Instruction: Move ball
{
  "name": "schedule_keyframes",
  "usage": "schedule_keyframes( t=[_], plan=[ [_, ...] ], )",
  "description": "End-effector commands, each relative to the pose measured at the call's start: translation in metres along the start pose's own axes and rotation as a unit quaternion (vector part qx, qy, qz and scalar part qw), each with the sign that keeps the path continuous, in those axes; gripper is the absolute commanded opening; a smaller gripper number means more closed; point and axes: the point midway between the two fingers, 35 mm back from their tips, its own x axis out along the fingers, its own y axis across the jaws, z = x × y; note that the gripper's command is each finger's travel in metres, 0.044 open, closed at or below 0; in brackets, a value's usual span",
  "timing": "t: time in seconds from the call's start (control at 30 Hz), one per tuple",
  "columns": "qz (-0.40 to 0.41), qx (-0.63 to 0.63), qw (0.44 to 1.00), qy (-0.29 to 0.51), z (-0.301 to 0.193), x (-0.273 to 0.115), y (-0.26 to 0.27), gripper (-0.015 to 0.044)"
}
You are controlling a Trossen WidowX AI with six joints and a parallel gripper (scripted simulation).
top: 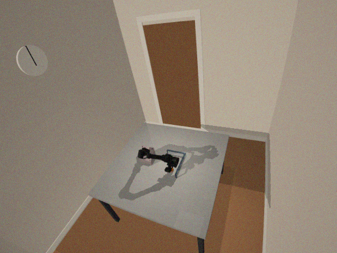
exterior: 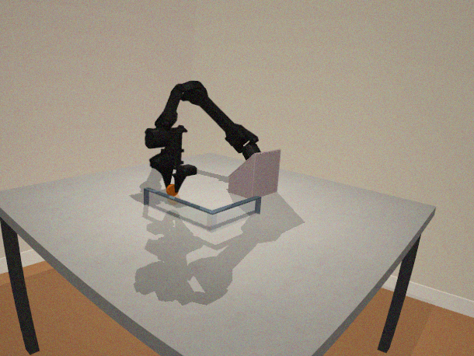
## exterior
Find low clear corner walls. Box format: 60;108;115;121
145;190;261;232

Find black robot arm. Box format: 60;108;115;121
145;81;261;170

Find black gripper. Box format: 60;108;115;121
158;146;197;193

